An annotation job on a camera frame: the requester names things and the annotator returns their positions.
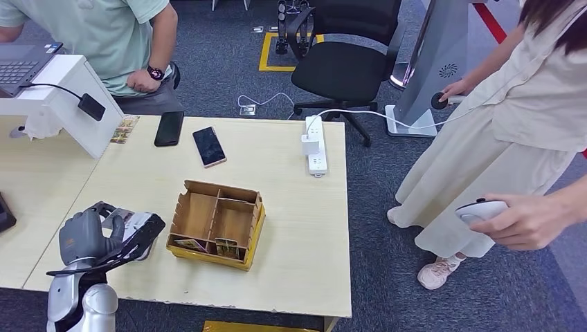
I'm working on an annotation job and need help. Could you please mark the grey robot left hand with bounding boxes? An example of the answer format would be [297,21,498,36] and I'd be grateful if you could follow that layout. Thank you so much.
[58,201,127,267]

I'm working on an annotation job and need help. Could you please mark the person's right hand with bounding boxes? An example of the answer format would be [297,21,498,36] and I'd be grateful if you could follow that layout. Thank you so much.
[437,78,476,104]

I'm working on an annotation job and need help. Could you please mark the person's left hand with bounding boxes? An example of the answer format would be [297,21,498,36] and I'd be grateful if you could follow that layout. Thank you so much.
[126,68,161,94]
[469,192,565,252]

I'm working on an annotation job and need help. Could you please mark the white VR controller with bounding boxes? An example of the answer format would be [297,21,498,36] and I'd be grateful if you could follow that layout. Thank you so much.
[430,91,465,111]
[455,198,510,226]

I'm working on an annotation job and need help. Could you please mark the white ID card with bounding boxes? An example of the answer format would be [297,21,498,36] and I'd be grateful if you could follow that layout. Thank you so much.
[101,207,135,231]

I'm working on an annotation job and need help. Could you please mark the person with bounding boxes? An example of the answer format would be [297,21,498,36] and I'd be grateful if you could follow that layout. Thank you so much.
[387,0,587,291]
[0,0,184,116]

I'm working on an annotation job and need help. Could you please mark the patterned room key card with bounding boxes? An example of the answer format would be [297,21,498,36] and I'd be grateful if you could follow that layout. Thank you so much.
[214,238,241,261]
[173,238,205,254]

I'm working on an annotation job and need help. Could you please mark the grey kiosk stand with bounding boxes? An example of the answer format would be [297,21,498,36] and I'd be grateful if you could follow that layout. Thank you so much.
[385,0,471,138]

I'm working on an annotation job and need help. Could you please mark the stack of patterned cards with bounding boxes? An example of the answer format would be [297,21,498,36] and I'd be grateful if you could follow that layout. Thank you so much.
[109,114,141,145]

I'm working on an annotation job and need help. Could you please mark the black smartphone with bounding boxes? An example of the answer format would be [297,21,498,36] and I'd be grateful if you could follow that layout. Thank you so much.
[153,111,186,148]

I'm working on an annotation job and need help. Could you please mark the black adapter box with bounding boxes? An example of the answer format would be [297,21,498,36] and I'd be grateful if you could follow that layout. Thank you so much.
[77,93,107,122]

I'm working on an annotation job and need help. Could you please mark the red barrier belt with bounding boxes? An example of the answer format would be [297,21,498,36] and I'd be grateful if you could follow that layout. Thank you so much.
[473,0,509,43]

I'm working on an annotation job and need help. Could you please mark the smartphone with pink edge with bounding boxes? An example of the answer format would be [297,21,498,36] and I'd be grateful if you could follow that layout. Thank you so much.
[192,126,228,169]

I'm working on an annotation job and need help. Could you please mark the white tissue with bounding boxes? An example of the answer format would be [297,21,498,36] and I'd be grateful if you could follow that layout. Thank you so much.
[21,114,64,140]

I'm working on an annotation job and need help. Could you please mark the cardboard organizer box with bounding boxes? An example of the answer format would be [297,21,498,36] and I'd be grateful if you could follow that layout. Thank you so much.
[165,179,267,272]

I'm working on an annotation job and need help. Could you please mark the black office chair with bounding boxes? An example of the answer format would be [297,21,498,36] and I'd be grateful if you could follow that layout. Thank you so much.
[286,0,406,149]

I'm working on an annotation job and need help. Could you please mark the grey laptop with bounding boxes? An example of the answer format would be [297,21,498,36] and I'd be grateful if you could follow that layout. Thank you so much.
[0,41,64,98]

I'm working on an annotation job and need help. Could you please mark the black robot legs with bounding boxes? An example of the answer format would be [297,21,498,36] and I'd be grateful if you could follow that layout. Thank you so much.
[275,0,317,55]

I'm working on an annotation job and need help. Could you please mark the white charger plug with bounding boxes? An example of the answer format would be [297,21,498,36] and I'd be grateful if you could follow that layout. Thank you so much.
[301,133,321,157]

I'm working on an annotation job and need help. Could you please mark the white power strip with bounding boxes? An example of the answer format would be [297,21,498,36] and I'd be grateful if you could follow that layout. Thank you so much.
[305,115,329,178]

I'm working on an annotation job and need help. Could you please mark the yellow cardboard box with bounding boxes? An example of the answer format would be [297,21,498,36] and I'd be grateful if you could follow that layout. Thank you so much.
[203,320,341,332]

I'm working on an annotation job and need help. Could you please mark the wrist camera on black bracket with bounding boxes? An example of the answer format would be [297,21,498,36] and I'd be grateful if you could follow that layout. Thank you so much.
[46,211,167,277]

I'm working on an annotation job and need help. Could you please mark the black adapter cable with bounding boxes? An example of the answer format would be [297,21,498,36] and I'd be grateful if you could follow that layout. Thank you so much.
[19,82,84,101]

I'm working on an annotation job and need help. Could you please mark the white charger cable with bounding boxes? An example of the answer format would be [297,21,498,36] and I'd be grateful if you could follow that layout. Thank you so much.
[305,104,473,136]

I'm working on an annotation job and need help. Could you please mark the white floor cable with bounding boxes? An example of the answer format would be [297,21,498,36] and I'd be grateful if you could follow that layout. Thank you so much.
[237,91,296,121]

